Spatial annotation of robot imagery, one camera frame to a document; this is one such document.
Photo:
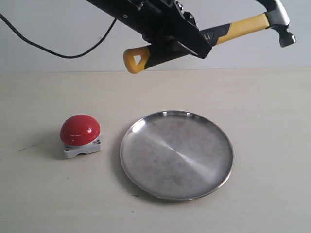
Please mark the round stainless steel plate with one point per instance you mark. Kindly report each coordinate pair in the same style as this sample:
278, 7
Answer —
176, 155

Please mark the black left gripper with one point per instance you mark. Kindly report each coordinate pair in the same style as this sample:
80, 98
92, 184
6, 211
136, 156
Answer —
158, 21

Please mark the red dome push button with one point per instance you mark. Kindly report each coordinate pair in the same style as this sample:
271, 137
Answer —
81, 134

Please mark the yellow black claw hammer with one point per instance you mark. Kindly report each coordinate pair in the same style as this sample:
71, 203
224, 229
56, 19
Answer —
276, 18

